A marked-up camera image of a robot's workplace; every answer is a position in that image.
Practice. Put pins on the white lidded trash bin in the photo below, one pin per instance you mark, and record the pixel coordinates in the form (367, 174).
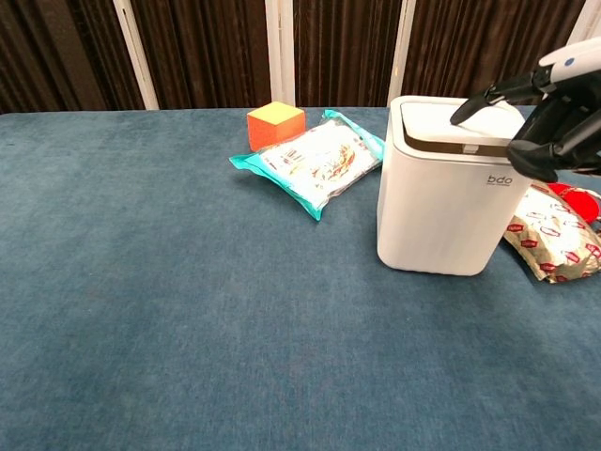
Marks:
(436, 216)

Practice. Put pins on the gold red-label snack packet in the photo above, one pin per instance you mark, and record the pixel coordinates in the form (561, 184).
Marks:
(556, 239)

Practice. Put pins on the orange and yellow cube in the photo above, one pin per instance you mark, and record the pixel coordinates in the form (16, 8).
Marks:
(274, 127)

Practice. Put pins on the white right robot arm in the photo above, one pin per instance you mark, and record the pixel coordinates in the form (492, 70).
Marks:
(575, 58)

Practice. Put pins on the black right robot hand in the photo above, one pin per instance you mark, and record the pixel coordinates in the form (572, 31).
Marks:
(563, 127)

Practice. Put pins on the white slanted frame post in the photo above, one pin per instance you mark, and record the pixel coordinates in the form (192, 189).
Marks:
(584, 23)
(136, 56)

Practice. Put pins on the red round flat object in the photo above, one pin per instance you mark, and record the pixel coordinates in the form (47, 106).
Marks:
(584, 204)

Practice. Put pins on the dark brown pleated curtain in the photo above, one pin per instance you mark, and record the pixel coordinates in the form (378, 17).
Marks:
(206, 51)

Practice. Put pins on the blue velvet table cloth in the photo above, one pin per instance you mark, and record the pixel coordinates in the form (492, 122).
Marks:
(188, 305)

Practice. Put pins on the teal-edged white snack packet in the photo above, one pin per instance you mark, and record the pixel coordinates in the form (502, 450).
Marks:
(314, 164)

